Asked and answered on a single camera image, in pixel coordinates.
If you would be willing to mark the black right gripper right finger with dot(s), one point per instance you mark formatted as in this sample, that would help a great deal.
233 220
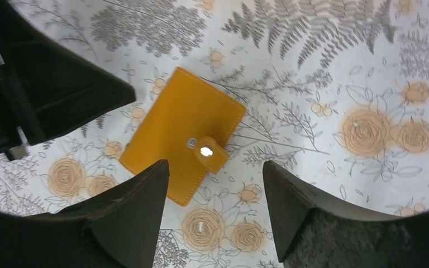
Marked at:
312 228

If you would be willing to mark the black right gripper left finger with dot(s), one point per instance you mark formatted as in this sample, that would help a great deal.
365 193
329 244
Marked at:
116 228

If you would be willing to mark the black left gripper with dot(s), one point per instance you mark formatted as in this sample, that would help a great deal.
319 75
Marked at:
46 90

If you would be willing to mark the yellow leather card holder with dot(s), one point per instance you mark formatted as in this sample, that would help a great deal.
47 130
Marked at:
188 125

